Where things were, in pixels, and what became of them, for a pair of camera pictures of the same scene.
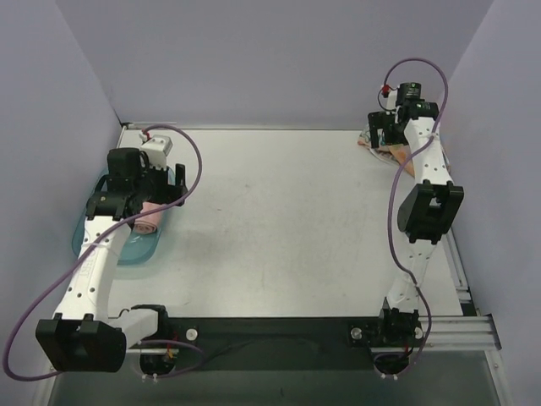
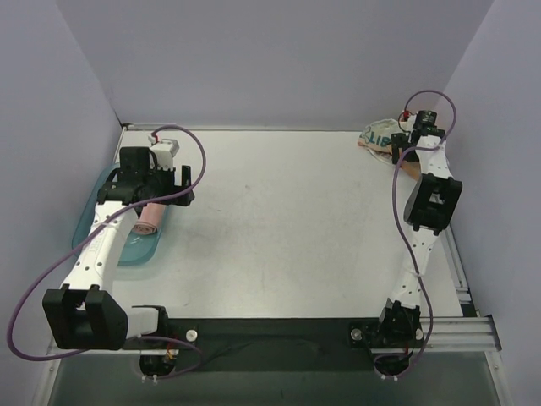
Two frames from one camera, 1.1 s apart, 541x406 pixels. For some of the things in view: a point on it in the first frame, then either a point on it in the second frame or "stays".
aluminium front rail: [462, 333] stays
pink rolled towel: [148, 223] stays
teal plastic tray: [139, 246] stays
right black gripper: [381, 125] → [400, 144]
